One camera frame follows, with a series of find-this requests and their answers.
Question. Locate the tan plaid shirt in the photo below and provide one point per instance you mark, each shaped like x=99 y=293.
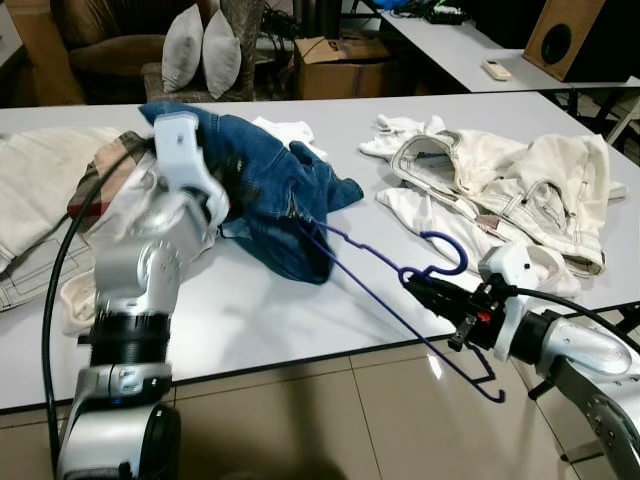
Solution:
x=100 y=170

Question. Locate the patterned armchair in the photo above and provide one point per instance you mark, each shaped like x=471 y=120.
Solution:
x=255 y=40

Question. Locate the purple plastic hanger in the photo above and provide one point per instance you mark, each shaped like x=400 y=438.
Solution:
x=463 y=255

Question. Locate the grey pillow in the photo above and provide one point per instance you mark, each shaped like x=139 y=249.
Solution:
x=222 y=55
x=182 y=50

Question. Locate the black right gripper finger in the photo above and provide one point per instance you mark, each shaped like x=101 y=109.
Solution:
x=435 y=287
x=435 y=300

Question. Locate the blue denim jacket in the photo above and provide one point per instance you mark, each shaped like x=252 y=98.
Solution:
x=270 y=180

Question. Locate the brown leather chair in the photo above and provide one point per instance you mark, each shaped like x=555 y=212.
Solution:
x=110 y=45

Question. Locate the beige knit sweater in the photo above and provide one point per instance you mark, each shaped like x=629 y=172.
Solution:
x=40 y=180

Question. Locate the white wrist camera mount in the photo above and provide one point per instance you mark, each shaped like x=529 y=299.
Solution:
x=505 y=268
x=180 y=150

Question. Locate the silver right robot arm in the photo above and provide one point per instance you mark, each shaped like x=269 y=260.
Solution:
x=590 y=350

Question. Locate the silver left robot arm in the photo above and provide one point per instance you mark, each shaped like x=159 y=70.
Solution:
x=140 y=270

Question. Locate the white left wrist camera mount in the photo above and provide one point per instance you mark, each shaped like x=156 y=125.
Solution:
x=180 y=150

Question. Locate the brown cardboard box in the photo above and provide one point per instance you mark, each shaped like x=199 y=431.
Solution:
x=340 y=70

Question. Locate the wooden speaker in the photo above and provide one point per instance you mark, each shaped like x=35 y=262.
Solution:
x=565 y=35

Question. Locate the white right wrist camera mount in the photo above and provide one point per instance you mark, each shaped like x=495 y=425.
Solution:
x=505 y=268

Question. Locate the white cloth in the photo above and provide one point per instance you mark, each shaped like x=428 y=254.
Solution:
x=285 y=135

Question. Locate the beige denim jeans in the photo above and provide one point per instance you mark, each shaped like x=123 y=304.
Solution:
x=520 y=180

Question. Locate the white remote control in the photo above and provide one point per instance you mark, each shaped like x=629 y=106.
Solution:
x=497 y=70

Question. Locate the white table black legs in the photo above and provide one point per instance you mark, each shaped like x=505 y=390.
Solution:
x=450 y=50

